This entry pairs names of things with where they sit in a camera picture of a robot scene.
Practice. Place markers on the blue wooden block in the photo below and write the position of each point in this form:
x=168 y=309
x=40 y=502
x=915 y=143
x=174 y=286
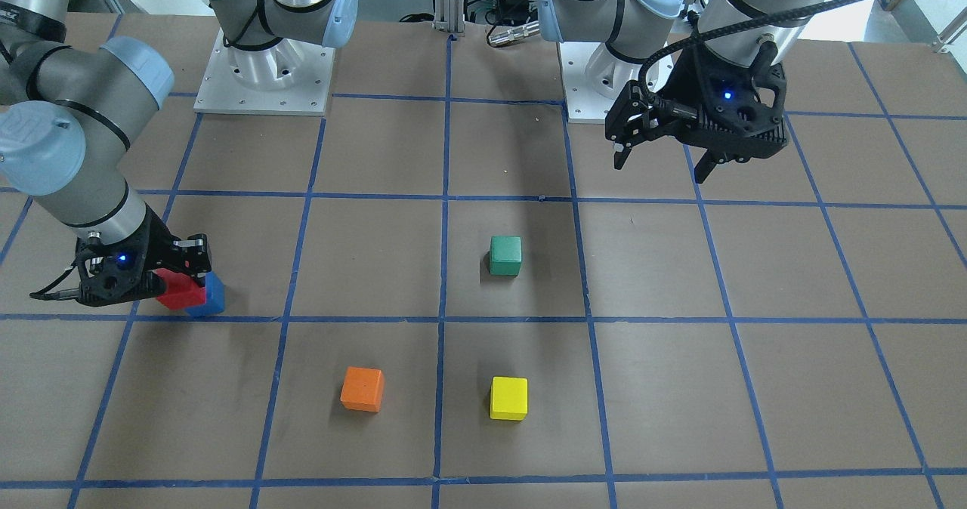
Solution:
x=214 y=299

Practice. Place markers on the red wooden block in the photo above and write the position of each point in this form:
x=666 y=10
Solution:
x=181 y=290

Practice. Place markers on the orange wooden block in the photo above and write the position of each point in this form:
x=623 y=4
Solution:
x=363 y=389

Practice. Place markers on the green wooden block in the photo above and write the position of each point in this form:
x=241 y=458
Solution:
x=505 y=256

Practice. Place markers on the yellow wooden block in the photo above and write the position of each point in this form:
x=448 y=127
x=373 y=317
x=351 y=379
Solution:
x=509 y=398

